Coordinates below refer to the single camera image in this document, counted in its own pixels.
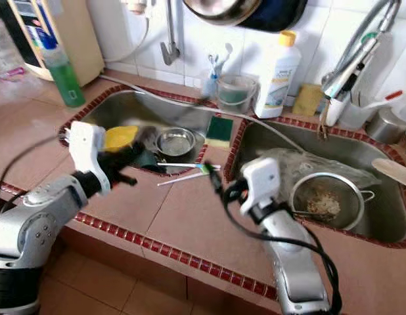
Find green and yellow sponge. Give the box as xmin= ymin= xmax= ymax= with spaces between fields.
xmin=204 ymin=115 xmax=237 ymax=150

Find red tipped white utensil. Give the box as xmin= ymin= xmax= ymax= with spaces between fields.
xmin=364 ymin=91 xmax=403 ymax=111

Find plain yellow sponge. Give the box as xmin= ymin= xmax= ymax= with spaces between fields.
xmin=292 ymin=83 xmax=325 ymax=117

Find steel cup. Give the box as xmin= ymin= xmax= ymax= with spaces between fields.
xmin=364 ymin=106 xmax=406 ymax=145

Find blue mug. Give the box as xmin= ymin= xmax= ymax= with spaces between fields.
xmin=143 ymin=150 xmax=168 ymax=174

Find wooden spatula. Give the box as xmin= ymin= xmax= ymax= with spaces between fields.
xmin=371 ymin=157 xmax=406 ymax=191

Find dark red kitchen cabinet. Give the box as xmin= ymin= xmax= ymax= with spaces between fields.
xmin=0 ymin=217 xmax=282 ymax=315

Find beige water purifier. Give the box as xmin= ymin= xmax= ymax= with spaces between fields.
xmin=0 ymin=0 xmax=105 ymax=87

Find thin grey water hose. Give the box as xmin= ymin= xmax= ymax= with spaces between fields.
xmin=98 ymin=73 xmax=309 ymax=155

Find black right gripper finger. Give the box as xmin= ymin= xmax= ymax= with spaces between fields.
xmin=205 ymin=167 xmax=230 ymax=198

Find white chopsticks with green clip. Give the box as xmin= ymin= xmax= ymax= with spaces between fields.
xmin=157 ymin=161 xmax=220 ymax=188

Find white wall hose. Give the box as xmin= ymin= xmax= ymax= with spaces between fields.
xmin=103 ymin=7 xmax=151 ymax=63

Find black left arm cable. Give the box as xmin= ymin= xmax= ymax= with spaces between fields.
xmin=0 ymin=131 xmax=76 ymax=198

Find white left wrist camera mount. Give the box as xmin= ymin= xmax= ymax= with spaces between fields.
xmin=68 ymin=121 xmax=108 ymax=196

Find clear toothbrush cup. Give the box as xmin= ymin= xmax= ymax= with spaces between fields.
xmin=200 ymin=66 xmax=223 ymax=99

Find silver sink faucet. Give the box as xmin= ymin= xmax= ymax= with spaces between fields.
xmin=320 ymin=0 xmax=402 ymax=129

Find white plastic jar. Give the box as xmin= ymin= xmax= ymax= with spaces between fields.
xmin=0 ymin=20 xmax=26 ymax=73

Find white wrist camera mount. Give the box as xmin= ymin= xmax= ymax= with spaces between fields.
xmin=68 ymin=121 xmax=108 ymax=196
xmin=239 ymin=157 xmax=282 ymax=217

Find steel mesh strainer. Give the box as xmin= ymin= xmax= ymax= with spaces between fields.
xmin=288 ymin=172 xmax=378 ymax=232

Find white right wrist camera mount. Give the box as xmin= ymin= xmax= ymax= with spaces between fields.
xmin=239 ymin=157 xmax=282 ymax=217

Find hanging dark blue pan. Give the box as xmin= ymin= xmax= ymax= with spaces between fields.
xmin=239 ymin=0 xmax=309 ymax=32

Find white cup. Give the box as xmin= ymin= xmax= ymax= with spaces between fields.
xmin=338 ymin=98 xmax=378 ymax=131

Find small steel bowl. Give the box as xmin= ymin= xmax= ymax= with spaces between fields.
xmin=154 ymin=127 xmax=196 ymax=158

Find silver wall tap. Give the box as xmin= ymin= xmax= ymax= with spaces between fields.
xmin=160 ymin=0 xmax=181 ymax=66

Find stainless steel double sink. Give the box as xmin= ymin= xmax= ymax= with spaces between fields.
xmin=58 ymin=85 xmax=406 ymax=249

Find blue white toothbrush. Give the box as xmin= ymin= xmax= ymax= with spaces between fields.
xmin=206 ymin=43 xmax=235 ymax=79

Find white detergent bottle yellow cap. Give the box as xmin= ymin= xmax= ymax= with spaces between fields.
xmin=252 ymin=30 xmax=304 ymax=120

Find green dish soap bottle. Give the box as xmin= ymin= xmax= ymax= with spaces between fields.
xmin=40 ymin=26 xmax=85 ymax=109

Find hanging steel pan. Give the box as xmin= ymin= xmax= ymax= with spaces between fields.
xmin=182 ymin=0 xmax=268 ymax=26

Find pink white packet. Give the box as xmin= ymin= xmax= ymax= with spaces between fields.
xmin=0 ymin=66 xmax=26 ymax=83

